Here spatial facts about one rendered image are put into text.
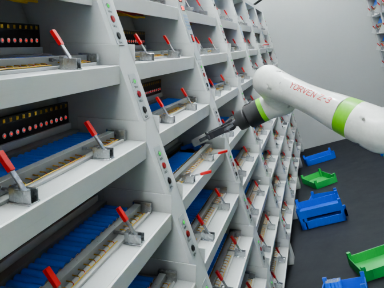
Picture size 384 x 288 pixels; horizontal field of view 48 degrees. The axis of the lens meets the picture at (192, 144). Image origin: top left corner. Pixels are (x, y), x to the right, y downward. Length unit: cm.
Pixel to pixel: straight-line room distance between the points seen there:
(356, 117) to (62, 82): 79
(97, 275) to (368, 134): 78
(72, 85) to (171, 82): 93
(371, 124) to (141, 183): 63
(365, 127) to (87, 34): 76
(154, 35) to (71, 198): 112
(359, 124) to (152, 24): 93
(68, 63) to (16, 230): 39
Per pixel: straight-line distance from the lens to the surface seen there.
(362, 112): 126
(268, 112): 157
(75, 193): 79
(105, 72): 101
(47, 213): 72
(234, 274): 159
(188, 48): 174
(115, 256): 92
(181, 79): 176
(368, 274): 237
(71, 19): 114
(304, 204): 325
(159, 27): 178
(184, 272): 117
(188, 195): 125
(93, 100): 112
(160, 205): 111
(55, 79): 83
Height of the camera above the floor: 120
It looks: 8 degrees down
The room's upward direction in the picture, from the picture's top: 19 degrees counter-clockwise
